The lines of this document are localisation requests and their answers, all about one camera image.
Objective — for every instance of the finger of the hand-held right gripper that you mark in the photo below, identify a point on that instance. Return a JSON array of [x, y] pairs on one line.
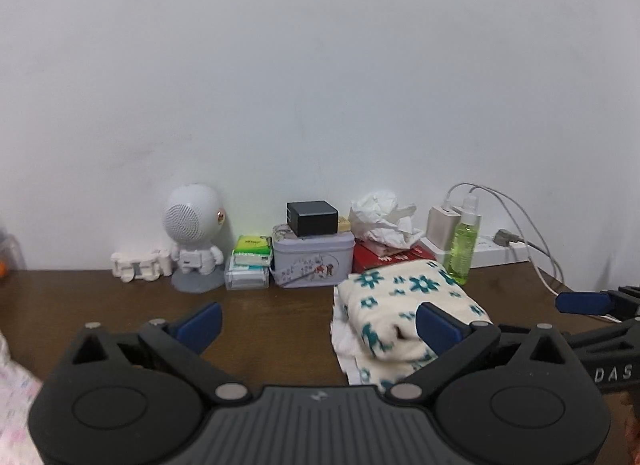
[[607, 335], [585, 302]]

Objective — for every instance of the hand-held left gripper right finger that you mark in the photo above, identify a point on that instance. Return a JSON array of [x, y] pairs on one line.
[[439, 327]]

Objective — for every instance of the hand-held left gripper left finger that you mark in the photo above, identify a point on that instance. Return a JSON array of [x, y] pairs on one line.
[[200, 327]]

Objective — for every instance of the cream green floral garment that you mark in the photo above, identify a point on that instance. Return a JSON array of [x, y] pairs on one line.
[[390, 305]]

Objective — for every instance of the pink floral garment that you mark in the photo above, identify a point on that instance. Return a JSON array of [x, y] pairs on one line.
[[17, 395]]

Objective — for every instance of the green spray bottle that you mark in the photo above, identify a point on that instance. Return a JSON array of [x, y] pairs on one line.
[[464, 250]]

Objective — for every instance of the white block toy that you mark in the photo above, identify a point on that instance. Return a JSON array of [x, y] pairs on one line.
[[142, 265]]

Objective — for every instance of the white power strip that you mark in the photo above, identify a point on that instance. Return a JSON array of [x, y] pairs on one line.
[[492, 254]]

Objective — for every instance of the green tissue pack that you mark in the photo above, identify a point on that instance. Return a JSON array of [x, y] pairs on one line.
[[252, 247]]

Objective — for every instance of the white power adapter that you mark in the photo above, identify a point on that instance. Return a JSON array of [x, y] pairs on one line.
[[441, 227]]

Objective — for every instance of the grey power plug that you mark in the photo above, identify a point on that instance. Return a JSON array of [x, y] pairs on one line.
[[506, 237]]

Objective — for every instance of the white robot speaker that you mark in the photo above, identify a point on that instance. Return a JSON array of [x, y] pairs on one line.
[[192, 217]]

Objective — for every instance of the grey tin box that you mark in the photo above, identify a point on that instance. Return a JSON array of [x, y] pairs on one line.
[[310, 260]]

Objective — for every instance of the small yellow box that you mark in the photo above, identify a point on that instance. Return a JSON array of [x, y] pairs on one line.
[[344, 225]]

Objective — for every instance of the black charger box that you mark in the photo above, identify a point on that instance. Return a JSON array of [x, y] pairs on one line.
[[312, 217]]

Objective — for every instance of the clear box of oranges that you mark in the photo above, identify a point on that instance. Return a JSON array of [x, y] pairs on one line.
[[12, 255]]

